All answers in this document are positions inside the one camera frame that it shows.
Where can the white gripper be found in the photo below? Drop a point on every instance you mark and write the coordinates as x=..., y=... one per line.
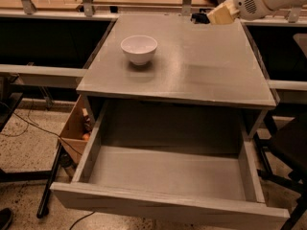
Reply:
x=246, y=4

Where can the dark blue rxbar wrapper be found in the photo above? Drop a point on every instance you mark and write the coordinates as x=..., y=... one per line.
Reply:
x=200, y=18

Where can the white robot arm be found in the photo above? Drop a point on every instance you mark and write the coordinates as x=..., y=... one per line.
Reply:
x=274, y=5

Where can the grey cabinet with top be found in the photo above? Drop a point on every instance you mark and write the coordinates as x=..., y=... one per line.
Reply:
x=193, y=64

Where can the open grey top drawer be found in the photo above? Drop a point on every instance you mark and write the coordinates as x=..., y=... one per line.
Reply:
x=190, y=164

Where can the white ceramic bowl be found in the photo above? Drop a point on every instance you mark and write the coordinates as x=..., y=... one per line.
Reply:
x=139, y=49

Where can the black table leg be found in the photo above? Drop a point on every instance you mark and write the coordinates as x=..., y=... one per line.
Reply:
x=43, y=209

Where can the black shoe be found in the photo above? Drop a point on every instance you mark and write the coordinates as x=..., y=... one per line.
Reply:
x=6, y=215

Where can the grey metal rail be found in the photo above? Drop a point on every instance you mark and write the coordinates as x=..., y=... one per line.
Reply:
x=43, y=75

